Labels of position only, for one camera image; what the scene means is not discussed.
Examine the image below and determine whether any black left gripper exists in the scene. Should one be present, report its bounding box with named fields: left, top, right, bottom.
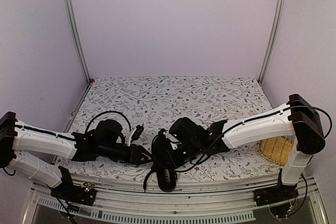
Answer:
left=98, top=143, right=155, bottom=165

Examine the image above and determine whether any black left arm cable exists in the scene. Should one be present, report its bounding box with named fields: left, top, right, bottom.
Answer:
left=83, top=111, right=132, bottom=135

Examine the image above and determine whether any aluminium front rail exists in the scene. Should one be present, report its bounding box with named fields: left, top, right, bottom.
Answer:
left=22, top=174, right=329, bottom=224

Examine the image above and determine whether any black shoelace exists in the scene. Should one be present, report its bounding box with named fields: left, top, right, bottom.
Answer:
left=143, top=129, right=169, bottom=193

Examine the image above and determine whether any woven bamboo tray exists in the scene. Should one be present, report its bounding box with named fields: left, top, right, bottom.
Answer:
left=258, top=136, right=293, bottom=165

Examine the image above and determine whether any aluminium frame post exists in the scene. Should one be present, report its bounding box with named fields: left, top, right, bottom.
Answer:
left=64, top=0, right=91, bottom=85
left=258, top=0, right=285, bottom=87

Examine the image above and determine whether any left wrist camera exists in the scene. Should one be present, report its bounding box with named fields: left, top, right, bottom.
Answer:
left=126, top=125, right=144, bottom=146

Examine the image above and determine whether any black canvas sneaker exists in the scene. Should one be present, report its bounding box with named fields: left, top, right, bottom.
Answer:
left=151, top=134, right=177, bottom=193

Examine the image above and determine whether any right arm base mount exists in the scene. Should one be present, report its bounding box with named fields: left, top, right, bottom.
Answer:
left=253, top=171, right=299, bottom=206

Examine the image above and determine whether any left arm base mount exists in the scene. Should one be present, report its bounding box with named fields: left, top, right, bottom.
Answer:
left=50, top=166, right=97, bottom=206

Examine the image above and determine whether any floral patterned table mat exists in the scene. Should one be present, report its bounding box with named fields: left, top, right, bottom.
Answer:
left=69, top=77, right=280, bottom=182

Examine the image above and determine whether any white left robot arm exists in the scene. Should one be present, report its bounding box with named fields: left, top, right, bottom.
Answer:
left=1, top=111, right=152, bottom=200

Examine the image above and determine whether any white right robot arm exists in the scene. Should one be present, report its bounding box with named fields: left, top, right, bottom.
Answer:
left=168, top=94, right=327, bottom=201

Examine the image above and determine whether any right aluminium frame post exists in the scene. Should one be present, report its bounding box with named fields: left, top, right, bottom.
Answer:
left=258, top=0, right=285, bottom=87

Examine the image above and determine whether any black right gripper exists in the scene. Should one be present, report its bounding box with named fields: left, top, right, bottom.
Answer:
left=163, top=141, right=202, bottom=170

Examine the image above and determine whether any left aluminium frame post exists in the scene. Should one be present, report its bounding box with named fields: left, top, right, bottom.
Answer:
left=64, top=0, right=91, bottom=85

